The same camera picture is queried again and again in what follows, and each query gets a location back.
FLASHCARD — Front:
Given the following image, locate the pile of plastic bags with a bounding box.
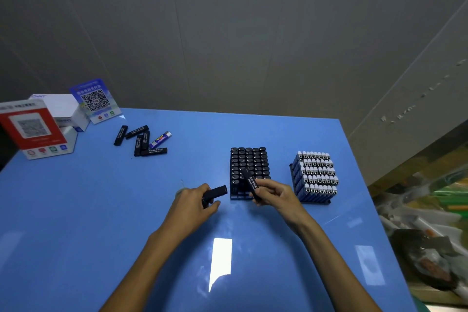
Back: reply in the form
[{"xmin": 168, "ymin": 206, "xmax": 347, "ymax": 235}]
[{"xmin": 369, "ymin": 162, "xmax": 468, "ymax": 306}]

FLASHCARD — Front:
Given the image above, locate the tray of blue white-capped lighters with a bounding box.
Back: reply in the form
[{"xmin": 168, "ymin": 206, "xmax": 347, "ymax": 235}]
[{"xmin": 290, "ymin": 150, "xmax": 340, "ymax": 206}]

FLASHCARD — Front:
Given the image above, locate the tray of black lighters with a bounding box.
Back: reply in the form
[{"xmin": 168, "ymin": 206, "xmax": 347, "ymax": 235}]
[{"xmin": 230, "ymin": 146, "xmax": 271, "ymax": 201}]

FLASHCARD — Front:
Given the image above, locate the person's left forearm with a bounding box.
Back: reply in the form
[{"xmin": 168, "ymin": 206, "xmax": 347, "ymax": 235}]
[{"xmin": 99, "ymin": 223, "xmax": 188, "ymax": 312}]

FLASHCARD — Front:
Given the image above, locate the person's left hand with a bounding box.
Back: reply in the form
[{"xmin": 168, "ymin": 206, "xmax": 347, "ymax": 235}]
[{"xmin": 162, "ymin": 183, "xmax": 222, "ymax": 235}]

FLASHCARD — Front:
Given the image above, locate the blue code sign stand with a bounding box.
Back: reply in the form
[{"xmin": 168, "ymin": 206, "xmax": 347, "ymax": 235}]
[{"xmin": 69, "ymin": 78, "xmax": 123, "ymax": 125}]

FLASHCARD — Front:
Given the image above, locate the red code sign stand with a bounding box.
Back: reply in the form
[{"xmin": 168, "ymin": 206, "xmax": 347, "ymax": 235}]
[{"xmin": 0, "ymin": 98, "xmax": 78, "ymax": 160}]

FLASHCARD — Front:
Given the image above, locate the person's right forearm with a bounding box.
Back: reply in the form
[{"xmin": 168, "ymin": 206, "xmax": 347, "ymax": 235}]
[{"xmin": 292, "ymin": 216, "xmax": 383, "ymax": 312}]

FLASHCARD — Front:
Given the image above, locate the colourful white-capped lighter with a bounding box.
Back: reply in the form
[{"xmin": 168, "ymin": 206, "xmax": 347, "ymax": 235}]
[{"xmin": 148, "ymin": 131, "xmax": 173, "ymax": 150}]

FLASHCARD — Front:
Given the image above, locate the plain black lighter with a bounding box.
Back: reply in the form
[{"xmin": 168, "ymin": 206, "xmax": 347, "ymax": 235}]
[{"xmin": 202, "ymin": 185, "xmax": 229, "ymax": 208}]

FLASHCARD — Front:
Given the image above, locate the person's right hand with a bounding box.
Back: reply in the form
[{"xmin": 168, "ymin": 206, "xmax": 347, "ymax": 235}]
[{"xmin": 252, "ymin": 178, "xmax": 313, "ymax": 235}]

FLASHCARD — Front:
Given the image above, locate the white cardboard box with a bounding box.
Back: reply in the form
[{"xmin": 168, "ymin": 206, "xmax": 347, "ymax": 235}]
[{"xmin": 29, "ymin": 93, "xmax": 91, "ymax": 133}]

